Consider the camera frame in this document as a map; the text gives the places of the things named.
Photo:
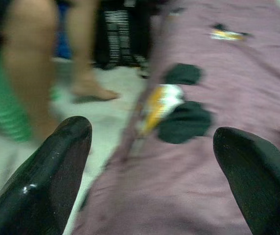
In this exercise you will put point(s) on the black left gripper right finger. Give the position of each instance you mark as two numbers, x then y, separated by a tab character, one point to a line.
260	186

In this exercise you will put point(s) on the mauve cartoon print blanket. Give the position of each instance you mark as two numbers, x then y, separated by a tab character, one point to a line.
228	85

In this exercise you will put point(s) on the black printed bag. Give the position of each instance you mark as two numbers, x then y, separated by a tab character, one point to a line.
120	36

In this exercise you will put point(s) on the person in black dress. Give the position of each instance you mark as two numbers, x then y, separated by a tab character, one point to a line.
27	61

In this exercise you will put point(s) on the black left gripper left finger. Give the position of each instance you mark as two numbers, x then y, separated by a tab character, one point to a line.
37	186

